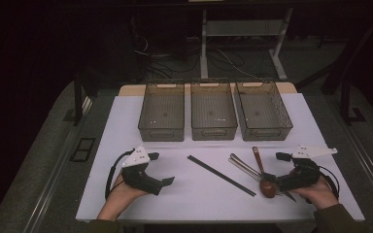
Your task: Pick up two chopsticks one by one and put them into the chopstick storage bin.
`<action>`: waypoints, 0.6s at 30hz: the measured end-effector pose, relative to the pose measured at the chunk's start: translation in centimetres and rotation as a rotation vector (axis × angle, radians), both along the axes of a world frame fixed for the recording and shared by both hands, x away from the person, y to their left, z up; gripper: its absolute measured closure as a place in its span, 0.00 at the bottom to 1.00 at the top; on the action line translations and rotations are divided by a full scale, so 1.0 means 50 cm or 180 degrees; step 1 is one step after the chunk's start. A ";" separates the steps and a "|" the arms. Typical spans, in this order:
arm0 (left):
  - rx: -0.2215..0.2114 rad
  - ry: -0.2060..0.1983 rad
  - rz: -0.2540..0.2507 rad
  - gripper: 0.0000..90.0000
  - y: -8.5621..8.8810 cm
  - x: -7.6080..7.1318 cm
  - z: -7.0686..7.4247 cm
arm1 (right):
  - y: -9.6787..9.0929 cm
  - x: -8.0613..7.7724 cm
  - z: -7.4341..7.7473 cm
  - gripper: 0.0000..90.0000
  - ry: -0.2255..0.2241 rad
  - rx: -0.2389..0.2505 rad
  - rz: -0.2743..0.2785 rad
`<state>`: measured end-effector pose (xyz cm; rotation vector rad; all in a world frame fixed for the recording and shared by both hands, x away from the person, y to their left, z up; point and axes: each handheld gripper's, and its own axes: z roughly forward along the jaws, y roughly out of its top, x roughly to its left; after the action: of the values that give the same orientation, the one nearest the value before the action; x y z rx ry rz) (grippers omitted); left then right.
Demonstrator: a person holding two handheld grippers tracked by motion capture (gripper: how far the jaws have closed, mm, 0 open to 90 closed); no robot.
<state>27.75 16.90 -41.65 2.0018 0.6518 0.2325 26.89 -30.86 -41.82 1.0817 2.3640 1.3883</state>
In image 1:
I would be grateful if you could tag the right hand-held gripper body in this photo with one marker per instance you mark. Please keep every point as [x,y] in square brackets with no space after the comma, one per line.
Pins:
[304,176]

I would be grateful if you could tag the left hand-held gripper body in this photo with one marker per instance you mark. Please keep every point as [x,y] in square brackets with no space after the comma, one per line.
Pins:
[139,179]

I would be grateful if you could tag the brown wooden spoon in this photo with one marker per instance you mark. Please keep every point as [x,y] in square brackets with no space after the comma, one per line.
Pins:
[267,191]

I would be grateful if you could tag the silver metal fork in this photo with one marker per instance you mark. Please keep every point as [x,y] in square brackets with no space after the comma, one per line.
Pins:
[244,168]

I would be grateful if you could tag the translucent brown plastic bin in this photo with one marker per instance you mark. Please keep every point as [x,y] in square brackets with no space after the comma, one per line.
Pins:
[162,113]
[260,111]
[213,111]

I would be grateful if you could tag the black chopstick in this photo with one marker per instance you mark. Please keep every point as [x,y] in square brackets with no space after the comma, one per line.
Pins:
[220,174]

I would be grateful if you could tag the person's left hand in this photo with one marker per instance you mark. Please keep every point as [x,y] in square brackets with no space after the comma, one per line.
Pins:
[123,195]

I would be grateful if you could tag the person's right hand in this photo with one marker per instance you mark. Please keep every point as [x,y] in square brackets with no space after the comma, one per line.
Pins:
[320,195]

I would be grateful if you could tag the white table sheet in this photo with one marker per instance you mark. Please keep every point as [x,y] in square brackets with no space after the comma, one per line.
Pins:
[191,202]

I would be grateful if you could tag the black metal stand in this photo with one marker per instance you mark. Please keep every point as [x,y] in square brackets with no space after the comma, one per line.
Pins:
[346,97]
[77,97]

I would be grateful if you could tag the white metal table frame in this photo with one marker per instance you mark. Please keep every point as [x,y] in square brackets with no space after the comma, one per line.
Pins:
[243,27]

